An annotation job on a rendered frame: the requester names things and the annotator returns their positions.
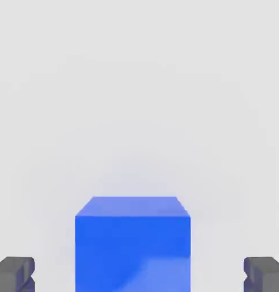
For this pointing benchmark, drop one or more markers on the small blue cube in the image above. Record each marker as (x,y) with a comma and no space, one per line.
(132,246)

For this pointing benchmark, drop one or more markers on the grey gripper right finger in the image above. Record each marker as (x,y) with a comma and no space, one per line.
(268,275)

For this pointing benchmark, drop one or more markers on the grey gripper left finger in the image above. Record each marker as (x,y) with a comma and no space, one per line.
(9,275)

